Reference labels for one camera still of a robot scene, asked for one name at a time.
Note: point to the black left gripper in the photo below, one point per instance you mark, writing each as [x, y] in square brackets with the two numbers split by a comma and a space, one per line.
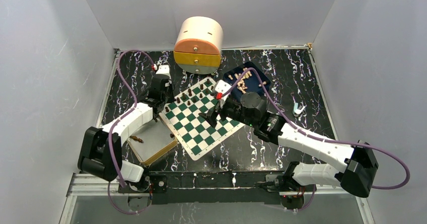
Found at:
[171, 98]

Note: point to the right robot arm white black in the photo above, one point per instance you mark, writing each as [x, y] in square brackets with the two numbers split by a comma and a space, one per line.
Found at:
[352, 167]

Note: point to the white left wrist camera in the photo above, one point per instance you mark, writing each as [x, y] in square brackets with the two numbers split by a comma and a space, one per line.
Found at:
[162, 69]

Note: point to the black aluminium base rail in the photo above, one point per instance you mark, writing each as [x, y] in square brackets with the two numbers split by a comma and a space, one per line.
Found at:
[167, 187]

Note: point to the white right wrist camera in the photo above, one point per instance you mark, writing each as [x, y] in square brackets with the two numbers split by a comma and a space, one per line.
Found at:
[220, 92]

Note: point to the green white chess board mat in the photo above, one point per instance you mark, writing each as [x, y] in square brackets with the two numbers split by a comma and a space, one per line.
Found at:
[194, 133]

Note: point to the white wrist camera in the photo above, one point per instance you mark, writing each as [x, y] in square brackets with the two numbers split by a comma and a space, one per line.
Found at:
[162, 69]
[220, 92]

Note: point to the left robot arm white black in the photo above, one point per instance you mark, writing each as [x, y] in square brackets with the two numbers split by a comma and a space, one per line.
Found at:
[100, 153]

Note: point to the pile of light chess pieces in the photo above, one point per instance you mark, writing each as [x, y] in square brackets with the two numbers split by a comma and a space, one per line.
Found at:
[240, 79]

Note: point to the round wooden drawer cabinet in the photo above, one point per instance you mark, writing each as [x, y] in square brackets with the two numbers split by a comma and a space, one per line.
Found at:
[199, 45]

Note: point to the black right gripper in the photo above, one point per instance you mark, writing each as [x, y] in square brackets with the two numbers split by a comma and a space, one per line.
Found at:
[211, 116]

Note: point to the small white teal object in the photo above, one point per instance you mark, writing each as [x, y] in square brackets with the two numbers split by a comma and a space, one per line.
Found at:
[298, 109]

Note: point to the blue square tray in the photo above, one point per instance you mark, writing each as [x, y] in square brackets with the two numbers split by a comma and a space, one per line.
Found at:
[252, 82]

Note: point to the dark brown bishop piece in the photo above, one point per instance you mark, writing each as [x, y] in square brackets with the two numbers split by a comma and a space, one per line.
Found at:
[135, 138]

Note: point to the gold metal tin tray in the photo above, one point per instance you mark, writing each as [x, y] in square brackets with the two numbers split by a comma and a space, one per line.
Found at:
[157, 142]

